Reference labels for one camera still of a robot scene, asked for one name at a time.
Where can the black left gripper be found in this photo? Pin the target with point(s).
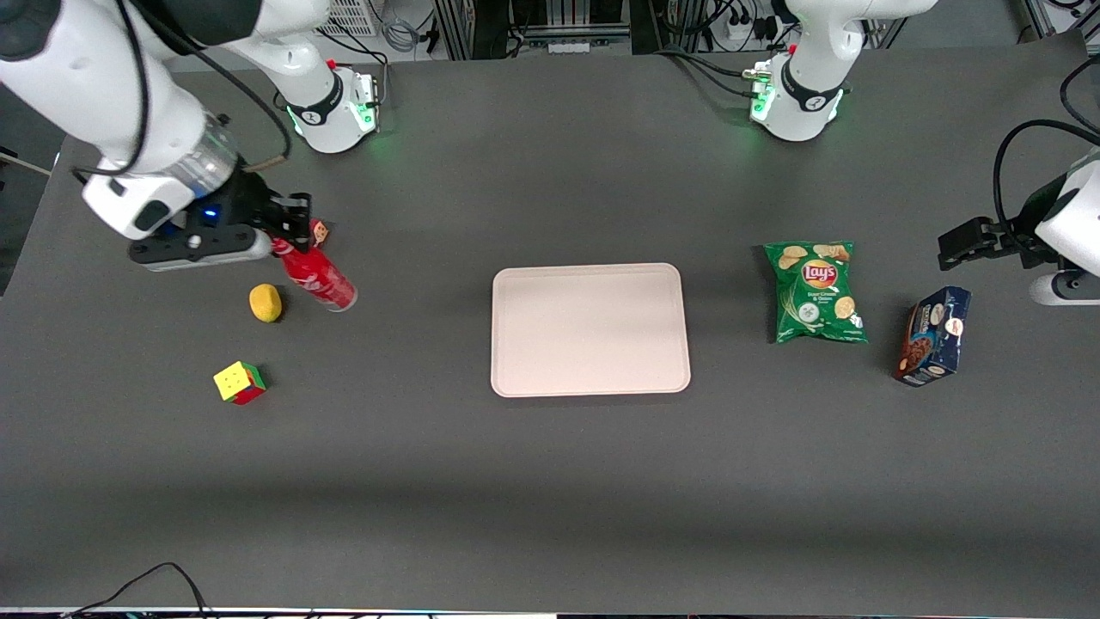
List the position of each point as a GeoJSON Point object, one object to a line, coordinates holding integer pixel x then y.
{"type": "Point", "coordinates": [1007, 233]}

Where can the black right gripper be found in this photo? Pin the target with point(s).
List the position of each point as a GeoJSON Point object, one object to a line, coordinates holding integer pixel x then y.
{"type": "Point", "coordinates": [247, 199]}

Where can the red coke bottle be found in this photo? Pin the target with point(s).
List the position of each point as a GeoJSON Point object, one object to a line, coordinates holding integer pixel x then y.
{"type": "Point", "coordinates": [320, 279]}

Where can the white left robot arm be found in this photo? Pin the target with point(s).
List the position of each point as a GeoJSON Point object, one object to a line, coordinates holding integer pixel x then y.
{"type": "Point", "coordinates": [825, 77]}

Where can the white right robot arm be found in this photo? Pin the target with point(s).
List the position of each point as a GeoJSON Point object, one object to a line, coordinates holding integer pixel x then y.
{"type": "Point", "coordinates": [86, 77]}

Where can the beige plastic tray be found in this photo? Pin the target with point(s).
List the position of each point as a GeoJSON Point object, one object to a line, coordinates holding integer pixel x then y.
{"type": "Point", "coordinates": [589, 330]}

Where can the red cookie box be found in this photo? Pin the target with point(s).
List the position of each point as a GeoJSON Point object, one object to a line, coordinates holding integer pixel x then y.
{"type": "Point", "coordinates": [320, 232]}

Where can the yellow lemon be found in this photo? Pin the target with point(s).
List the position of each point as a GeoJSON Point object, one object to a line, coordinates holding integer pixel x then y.
{"type": "Point", "coordinates": [265, 303]}

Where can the blue chocolate cookie box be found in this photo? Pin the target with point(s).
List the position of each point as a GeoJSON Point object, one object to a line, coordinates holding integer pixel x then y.
{"type": "Point", "coordinates": [932, 337]}

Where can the green Lays chips bag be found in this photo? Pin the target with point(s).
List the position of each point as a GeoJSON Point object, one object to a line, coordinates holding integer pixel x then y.
{"type": "Point", "coordinates": [815, 292]}

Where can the colourful puzzle cube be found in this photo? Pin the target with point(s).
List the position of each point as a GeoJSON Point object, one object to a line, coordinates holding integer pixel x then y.
{"type": "Point", "coordinates": [239, 383]}

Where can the white vent grille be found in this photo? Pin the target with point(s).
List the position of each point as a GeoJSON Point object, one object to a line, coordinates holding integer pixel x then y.
{"type": "Point", "coordinates": [352, 15]}

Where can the white power strip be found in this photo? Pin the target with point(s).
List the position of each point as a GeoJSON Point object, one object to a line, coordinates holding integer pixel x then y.
{"type": "Point", "coordinates": [749, 30]}

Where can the black equipment rack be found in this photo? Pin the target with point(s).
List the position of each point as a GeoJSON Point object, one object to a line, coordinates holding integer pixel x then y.
{"type": "Point", "coordinates": [550, 21]}

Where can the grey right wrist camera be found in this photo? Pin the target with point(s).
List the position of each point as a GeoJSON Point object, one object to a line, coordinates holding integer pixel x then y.
{"type": "Point", "coordinates": [193, 249]}

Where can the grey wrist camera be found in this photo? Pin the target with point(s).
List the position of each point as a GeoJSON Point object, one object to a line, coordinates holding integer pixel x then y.
{"type": "Point", "coordinates": [193, 249]}
{"type": "Point", "coordinates": [1066, 288]}

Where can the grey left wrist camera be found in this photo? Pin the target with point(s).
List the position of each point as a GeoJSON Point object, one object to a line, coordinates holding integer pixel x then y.
{"type": "Point", "coordinates": [1066, 288]}

